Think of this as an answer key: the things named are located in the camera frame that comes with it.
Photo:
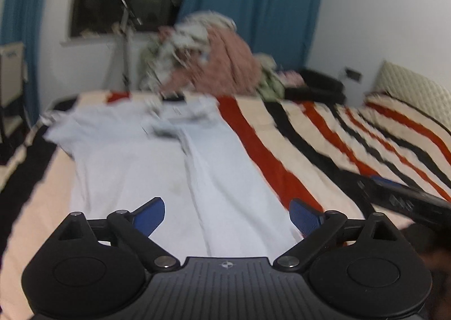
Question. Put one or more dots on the green garment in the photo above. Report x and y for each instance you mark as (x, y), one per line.
(271, 84)

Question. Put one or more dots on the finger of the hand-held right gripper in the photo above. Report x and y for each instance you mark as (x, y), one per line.
(383, 182)

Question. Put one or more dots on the black bag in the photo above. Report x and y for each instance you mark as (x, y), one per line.
(317, 87)

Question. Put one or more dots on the light blue shirt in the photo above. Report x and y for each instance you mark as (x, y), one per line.
(123, 172)

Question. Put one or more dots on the pink garment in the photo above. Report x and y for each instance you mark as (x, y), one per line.
(225, 62)

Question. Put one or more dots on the white window sill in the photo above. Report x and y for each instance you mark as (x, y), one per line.
(91, 40)

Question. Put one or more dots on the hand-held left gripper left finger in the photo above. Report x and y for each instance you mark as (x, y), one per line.
(152, 217)

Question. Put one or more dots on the red black striped blanket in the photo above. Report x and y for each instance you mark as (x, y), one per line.
(352, 136)

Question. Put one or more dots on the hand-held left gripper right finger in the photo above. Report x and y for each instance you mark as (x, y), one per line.
(302, 218)

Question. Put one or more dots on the pile of clothes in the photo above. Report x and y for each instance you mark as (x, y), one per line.
(183, 36)

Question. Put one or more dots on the cream quilted pillow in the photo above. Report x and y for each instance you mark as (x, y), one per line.
(412, 89)

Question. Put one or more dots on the grey metal stand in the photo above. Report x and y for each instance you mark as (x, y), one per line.
(125, 48)

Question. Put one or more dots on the wall socket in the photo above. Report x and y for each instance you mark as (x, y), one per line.
(353, 74)

